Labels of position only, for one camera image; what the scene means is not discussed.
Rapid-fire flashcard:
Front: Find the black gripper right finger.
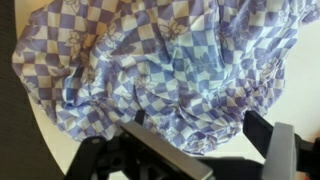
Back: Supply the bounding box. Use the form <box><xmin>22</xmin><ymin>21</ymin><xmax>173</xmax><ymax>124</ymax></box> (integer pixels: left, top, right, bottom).
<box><xmin>242</xmin><ymin>110</ymin><xmax>299</xmax><ymax>180</ymax></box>

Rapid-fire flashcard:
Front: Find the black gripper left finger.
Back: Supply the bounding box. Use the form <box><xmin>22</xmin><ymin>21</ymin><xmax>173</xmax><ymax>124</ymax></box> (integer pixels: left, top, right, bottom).
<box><xmin>118</xmin><ymin>109</ymin><xmax>215</xmax><ymax>180</ymax></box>

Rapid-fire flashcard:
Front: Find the blue white checkered cloth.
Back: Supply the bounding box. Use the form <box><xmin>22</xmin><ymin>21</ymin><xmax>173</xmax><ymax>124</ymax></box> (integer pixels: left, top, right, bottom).
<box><xmin>11</xmin><ymin>0</ymin><xmax>320</xmax><ymax>157</ymax></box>

